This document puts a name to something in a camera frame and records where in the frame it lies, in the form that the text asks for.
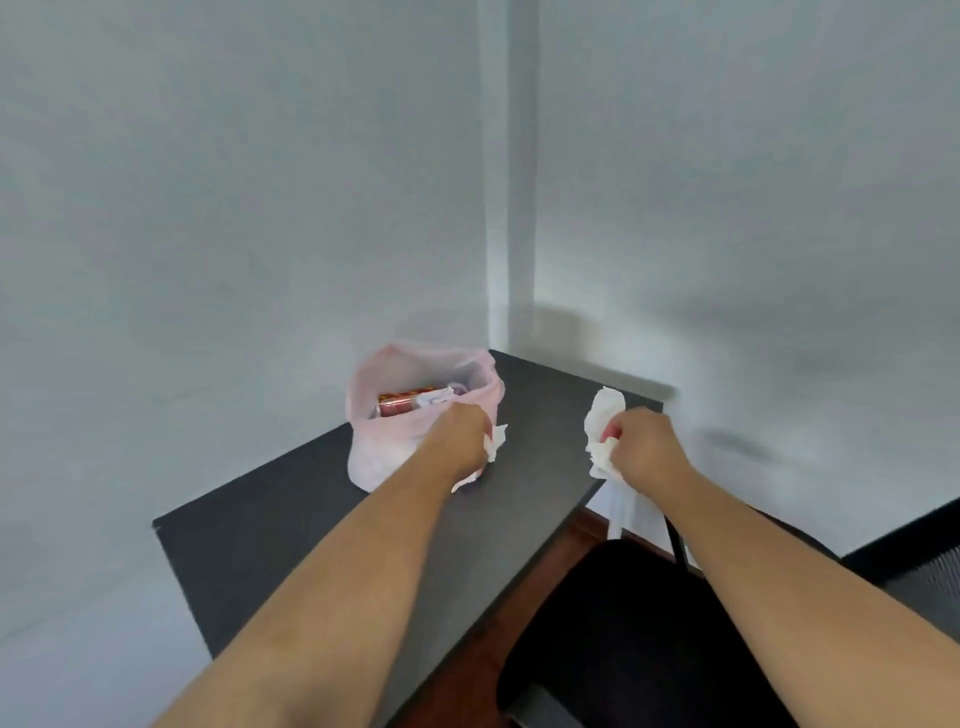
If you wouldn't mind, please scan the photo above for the white crumpled paper waste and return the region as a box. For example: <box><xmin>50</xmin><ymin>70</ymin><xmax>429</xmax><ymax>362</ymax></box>
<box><xmin>416</xmin><ymin>381</ymin><xmax>471</xmax><ymax>411</ymax></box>

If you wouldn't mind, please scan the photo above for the person's left hand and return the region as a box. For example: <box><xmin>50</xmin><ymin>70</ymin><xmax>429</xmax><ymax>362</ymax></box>
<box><xmin>422</xmin><ymin>402</ymin><xmax>496</xmax><ymax>483</ymax></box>

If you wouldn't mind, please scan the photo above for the person's left forearm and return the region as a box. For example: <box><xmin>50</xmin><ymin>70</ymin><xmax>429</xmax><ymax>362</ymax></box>
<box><xmin>152</xmin><ymin>444</ymin><xmax>475</xmax><ymax>728</ymax></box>

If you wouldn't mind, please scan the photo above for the person's right forearm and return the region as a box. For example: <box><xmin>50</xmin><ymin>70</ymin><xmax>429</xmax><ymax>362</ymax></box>
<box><xmin>634</xmin><ymin>454</ymin><xmax>960</xmax><ymax>728</ymax></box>

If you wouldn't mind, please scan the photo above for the white table leg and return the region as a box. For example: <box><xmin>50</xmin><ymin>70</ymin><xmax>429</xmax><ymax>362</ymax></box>
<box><xmin>606</xmin><ymin>478</ymin><xmax>631</xmax><ymax>543</ymax></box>

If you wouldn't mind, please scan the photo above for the person's right hand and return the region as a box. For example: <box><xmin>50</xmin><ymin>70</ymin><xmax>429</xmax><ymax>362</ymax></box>
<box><xmin>600</xmin><ymin>407</ymin><xmax>696</xmax><ymax>493</ymax></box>

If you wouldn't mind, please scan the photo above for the black chair armrest post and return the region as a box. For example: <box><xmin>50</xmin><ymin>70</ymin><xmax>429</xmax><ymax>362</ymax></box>
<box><xmin>663</xmin><ymin>510</ymin><xmax>693</xmax><ymax>580</ymax></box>

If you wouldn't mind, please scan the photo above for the black mesh chair back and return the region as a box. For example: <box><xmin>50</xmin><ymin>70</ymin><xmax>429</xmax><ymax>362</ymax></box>
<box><xmin>840</xmin><ymin>498</ymin><xmax>960</xmax><ymax>645</ymax></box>

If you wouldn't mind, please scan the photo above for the red drink can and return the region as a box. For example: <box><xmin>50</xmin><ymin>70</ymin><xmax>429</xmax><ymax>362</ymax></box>
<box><xmin>376</xmin><ymin>386</ymin><xmax>445</xmax><ymax>420</ymax></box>

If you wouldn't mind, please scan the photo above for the white tissue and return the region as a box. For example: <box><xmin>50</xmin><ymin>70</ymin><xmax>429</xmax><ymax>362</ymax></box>
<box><xmin>450</xmin><ymin>423</ymin><xmax>510</xmax><ymax>495</ymax></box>
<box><xmin>583</xmin><ymin>386</ymin><xmax>628</xmax><ymax>482</ymax></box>

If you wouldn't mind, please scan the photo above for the pink plastic bag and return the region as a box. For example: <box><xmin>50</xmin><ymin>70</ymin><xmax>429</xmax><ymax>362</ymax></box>
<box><xmin>345</xmin><ymin>342</ymin><xmax>506</xmax><ymax>495</ymax></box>

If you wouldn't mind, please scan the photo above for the black chair seat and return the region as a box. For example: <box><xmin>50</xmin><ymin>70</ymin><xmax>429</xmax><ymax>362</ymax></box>
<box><xmin>495</xmin><ymin>508</ymin><xmax>852</xmax><ymax>728</ymax></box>

